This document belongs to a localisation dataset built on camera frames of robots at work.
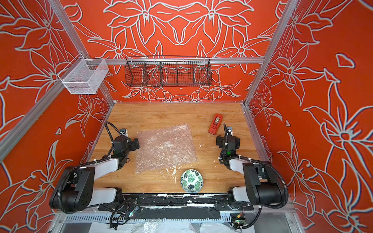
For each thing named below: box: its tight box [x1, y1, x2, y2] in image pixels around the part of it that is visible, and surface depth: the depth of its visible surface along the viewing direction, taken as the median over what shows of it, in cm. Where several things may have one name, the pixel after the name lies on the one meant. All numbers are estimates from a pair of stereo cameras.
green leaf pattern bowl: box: [180, 168, 204, 194], surface depth 80 cm
